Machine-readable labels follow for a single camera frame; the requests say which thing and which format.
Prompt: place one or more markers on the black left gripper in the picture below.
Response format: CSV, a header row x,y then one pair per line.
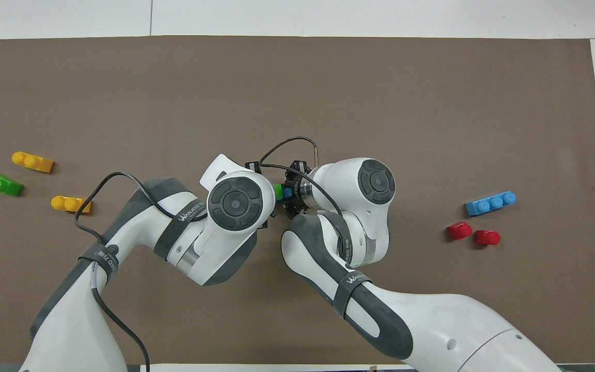
x,y
252,167

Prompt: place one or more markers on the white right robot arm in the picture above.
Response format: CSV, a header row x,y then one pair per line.
x,y
375,181

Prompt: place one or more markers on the small red toy brick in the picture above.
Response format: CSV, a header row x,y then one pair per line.
x,y
487,238
460,230

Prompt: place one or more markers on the brown paper table mat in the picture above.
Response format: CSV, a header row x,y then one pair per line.
x,y
432,103

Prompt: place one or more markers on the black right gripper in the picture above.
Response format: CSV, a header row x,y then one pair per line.
x,y
296,192

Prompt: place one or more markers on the yellow two-stud toy brick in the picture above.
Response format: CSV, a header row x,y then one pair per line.
x,y
34,162
73,205

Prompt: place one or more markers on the green two-stud toy brick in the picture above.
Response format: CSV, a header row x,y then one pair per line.
x,y
278,191
2,184

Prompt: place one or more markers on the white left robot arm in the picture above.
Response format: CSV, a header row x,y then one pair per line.
x,y
235,201

